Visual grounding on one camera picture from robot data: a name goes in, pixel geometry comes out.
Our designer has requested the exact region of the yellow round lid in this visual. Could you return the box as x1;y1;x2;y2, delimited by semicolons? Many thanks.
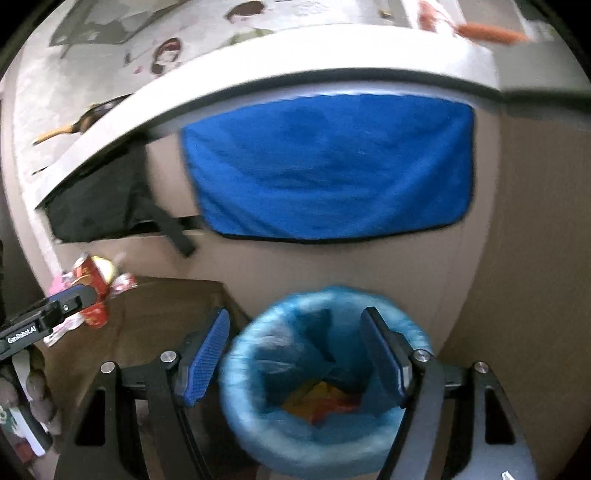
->
92;256;122;284

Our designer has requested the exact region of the printed blanket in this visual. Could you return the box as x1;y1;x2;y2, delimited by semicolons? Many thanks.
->
9;0;462;195

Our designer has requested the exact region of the orange fuzzy object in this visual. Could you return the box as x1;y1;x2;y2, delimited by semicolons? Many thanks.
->
455;21;529;47

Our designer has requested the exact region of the grey bed frame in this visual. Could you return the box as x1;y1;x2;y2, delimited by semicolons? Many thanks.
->
32;55;504;213

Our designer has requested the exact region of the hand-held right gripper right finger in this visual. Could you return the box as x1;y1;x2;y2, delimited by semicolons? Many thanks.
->
360;307;541;480

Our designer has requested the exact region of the person's left hand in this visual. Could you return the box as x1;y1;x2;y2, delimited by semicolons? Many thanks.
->
25;344;63;437

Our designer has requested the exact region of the black object with yellow handle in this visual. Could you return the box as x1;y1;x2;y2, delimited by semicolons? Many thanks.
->
34;95;132;146

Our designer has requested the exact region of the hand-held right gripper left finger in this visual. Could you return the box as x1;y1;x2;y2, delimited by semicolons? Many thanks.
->
53;307;232;480

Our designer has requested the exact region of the orange wrapper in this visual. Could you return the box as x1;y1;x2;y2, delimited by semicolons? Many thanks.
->
281;381;365;425

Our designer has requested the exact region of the blue plastic bag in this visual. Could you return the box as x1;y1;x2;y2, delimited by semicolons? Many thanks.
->
218;285;437;474

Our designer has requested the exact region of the blue cloth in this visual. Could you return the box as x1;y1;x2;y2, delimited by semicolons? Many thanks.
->
180;92;476;243

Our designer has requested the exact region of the red snack packet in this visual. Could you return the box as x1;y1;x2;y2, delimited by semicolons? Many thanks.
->
71;254;114;329

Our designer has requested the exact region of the pink printed tissue packet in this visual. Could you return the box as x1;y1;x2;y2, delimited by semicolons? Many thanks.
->
44;271;86;347

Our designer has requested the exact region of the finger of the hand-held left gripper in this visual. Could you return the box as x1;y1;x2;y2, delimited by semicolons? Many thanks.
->
44;285;103;329

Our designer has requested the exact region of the black cloth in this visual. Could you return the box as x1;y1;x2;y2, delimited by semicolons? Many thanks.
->
44;143;197;258

